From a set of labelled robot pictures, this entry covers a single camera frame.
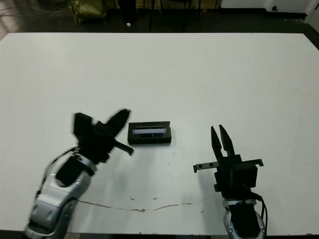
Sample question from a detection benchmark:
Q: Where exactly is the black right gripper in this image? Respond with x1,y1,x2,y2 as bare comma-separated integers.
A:
192,124,264,200

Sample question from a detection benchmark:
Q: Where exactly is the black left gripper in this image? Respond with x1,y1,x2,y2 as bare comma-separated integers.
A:
76,108,135,164

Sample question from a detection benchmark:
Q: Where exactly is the black box lid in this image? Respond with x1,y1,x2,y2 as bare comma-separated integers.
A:
127,120,172,146

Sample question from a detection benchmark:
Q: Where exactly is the black upright stand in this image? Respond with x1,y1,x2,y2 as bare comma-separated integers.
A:
118,0,137,25

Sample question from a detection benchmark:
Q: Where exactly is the yellow-green sack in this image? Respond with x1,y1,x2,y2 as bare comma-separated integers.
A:
71,0,107,25

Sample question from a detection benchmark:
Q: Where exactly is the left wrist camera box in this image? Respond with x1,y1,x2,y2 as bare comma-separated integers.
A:
73,113,93,143

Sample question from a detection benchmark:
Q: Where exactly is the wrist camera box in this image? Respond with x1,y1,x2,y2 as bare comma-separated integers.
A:
232,165,258,189
73,113,93,143

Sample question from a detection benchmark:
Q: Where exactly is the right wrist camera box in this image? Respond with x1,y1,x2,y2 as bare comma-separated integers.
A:
232,165,258,189

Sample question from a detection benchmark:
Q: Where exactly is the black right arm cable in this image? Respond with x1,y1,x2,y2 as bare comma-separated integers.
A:
250,191,269,232

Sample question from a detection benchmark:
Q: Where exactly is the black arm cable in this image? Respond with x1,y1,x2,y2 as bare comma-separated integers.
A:
250,191,269,232
36,147,80,200

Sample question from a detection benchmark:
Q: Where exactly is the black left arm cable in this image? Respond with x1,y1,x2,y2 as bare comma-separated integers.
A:
36,147,80,200

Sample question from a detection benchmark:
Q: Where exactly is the white floor cable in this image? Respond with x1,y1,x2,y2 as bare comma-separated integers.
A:
0,1,73,18

